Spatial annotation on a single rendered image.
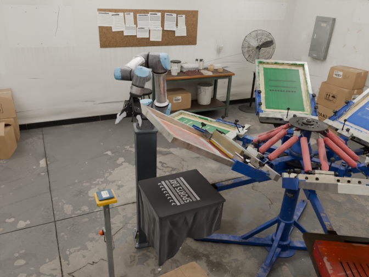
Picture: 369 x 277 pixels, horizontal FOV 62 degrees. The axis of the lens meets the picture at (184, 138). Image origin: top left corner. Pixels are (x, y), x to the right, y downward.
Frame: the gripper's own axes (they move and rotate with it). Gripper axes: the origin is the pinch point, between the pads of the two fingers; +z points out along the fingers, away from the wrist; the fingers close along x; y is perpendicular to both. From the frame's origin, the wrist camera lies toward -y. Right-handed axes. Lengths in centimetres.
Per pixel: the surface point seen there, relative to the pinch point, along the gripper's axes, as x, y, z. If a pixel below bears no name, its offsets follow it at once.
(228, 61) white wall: -321, 380, -42
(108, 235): -12, 10, 87
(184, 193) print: -51, -5, 41
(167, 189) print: -42, 4, 43
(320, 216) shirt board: -123, -58, 22
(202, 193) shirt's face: -62, -9, 37
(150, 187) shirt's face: -32, 11, 47
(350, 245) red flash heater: -93, -96, 12
